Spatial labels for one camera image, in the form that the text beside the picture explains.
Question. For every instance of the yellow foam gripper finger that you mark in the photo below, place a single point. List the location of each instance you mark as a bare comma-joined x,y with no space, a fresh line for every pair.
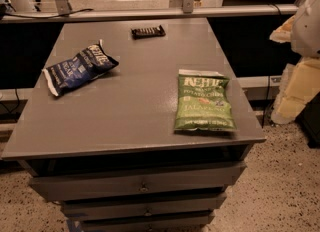
283,33
303,85

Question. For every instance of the green jalapeno chip bag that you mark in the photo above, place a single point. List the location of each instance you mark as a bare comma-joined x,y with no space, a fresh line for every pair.
202,102

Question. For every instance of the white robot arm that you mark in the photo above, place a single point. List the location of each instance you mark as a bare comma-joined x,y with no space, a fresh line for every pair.
305,35

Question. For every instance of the dark rxbar chocolate bar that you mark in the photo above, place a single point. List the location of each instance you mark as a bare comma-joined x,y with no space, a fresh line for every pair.
149,32

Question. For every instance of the blue kettle chip bag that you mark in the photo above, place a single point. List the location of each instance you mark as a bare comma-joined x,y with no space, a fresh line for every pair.
87,65

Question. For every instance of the metal railing bar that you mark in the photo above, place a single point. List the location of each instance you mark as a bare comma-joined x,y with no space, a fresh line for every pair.
153,14

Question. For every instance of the grey low ledge beam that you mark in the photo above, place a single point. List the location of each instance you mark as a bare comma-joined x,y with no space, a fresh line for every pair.
260,88

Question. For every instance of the top grey drawer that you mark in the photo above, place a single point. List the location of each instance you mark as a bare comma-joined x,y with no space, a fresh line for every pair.
137,181

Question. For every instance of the grey drawer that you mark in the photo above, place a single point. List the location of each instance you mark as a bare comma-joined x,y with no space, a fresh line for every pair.
148,224
137,181
143,206

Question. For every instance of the middle grey drawer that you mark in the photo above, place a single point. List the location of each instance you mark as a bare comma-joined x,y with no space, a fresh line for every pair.
143,206

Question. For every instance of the grey drawer cabinet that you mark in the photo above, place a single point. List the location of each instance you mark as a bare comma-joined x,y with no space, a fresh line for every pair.
125,120

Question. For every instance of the bottom grey drawer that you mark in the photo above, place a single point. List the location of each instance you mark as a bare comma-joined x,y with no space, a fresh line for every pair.
148,224

